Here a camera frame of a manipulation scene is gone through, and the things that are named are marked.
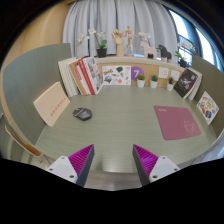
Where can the pink wooden horse figure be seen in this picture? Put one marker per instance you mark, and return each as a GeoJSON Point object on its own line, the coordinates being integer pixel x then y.
{"type": "Point", "coordinates": [149, 50]}

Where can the black-cover book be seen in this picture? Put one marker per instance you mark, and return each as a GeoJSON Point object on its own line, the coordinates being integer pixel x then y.
{"type": "Point", "coordinates": [185, 82]}

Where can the purple round sticker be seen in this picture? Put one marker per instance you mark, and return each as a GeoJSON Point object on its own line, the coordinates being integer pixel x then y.
{"type": "Point", "coordinates": [136, 72]}

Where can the wooden artist mannequin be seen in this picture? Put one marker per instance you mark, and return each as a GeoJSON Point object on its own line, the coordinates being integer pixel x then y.
{"type": "Point", "coordinates": [130, 38]}

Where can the white book with grey pages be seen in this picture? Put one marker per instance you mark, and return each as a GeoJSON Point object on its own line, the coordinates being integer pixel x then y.
{"type": "Point", "coordinates": [197, 86]}

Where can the light grey curtain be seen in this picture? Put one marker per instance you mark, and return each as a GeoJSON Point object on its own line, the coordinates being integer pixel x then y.
{"type": "Point", "coordinates": [100, 16]}

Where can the dark grey horse figure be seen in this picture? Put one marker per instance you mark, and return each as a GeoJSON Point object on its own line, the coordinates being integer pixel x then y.
{"type": "Point", "coordinates": [162, 51]}

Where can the pink mouse pad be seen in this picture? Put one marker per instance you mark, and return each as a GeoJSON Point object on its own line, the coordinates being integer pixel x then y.
{"type": "Point", "coordinates": [176, 122]}

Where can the food sticker sheet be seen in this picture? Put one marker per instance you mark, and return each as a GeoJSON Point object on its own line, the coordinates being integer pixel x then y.
{"type": "Point", "coordinates": [207, 107]}

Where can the white wall socket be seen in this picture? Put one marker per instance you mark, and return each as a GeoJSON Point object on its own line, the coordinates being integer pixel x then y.
{"type": "Point", "coordinates": [175, 75]}
{"type": "Point", "coordinates": [163, 72]}

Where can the black horse figure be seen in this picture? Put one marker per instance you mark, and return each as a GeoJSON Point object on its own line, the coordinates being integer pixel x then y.
{"type": "Point", "coordinates": [169, 55]}

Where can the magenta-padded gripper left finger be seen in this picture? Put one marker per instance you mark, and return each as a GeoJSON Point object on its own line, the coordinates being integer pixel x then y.
{"type": "Point", "coordinates": [63, 166]}

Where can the small plant in white pot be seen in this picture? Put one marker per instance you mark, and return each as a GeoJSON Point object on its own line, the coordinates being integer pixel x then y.
{"type": "Point", "coordinates": [170, 86]}
{"type": "Point", "coordinates": [141, 83]}
{"type": "Point", "coordinates": [153, 84]}

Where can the white book with red label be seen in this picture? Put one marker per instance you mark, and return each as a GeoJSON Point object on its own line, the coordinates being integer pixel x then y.
{"type": "Point", "coordinates": [81, 80]}

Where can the kraft brown book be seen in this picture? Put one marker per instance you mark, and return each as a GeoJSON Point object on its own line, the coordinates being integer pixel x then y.
{"type": "Point", "coordinates": [75, 77]}

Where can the beige thin book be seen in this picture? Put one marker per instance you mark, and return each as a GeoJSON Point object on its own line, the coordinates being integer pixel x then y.
{"type": "Point", "coordinates": [51, 103]}

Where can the thick white book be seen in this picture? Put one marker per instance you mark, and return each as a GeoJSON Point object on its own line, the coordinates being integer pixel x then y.
{"type": "Point", "coordinates": [66, 78]}

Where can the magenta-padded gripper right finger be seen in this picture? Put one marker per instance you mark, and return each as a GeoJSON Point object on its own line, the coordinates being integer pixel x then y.
{"type": "Point", "coordinates": [163, 166]}

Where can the dark grey computer mouse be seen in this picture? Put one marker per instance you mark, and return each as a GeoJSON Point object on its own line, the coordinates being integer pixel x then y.
{"type": "Point", "coordinates": [82, 113]}

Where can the wooden hand model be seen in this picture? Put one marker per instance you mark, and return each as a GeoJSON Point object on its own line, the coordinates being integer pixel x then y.
{"type": "Point", "coordinates": [118, 40]}

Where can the white cartoon sticker sheet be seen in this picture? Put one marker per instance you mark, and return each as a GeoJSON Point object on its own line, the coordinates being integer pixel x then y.
{"type": "Point", "coordinates": [116, 75]}

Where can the wooden desk back shelf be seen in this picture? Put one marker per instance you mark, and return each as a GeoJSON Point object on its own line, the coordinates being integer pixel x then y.
{"type": "Point", "coordinates": [133, 61]}

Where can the white illustrated-cover book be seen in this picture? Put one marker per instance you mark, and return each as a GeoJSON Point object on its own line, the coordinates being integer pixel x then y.
{"type": "Point", "coordinates": [94, 74]}

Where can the window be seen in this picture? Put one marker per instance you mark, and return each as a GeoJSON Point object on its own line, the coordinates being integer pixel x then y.
{"type": "Point", "coordinates": [203, 46]}

